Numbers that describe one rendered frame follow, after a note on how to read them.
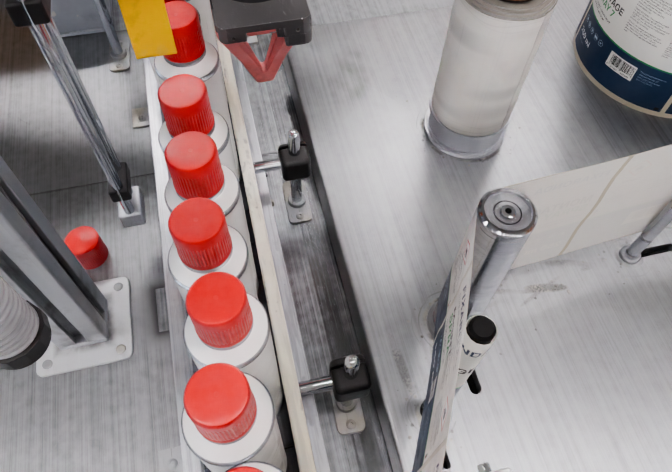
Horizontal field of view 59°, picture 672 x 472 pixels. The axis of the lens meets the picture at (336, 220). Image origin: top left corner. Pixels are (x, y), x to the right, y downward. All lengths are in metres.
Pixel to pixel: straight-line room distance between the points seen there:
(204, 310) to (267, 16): 0.21
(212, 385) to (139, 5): 0.27
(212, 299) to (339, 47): 0.48
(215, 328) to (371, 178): 0.33
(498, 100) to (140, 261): 0.39
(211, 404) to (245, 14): 0.26
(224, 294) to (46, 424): 0.32
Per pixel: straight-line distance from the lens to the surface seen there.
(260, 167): 0.59
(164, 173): 0.53
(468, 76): 0.57
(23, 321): 0.33
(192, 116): 0.42
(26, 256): 0.47
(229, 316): 0.32
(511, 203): 0.40
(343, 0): 0.90
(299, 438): 0.47
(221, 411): 0.31
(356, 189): 0.61
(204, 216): 0.35
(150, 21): 0.46
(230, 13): 0.44
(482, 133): 0.62
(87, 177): 0.73
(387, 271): 0.56
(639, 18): 0.71
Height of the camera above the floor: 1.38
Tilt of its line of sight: 58 degrees down
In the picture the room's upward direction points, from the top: 3 degrees clockwise
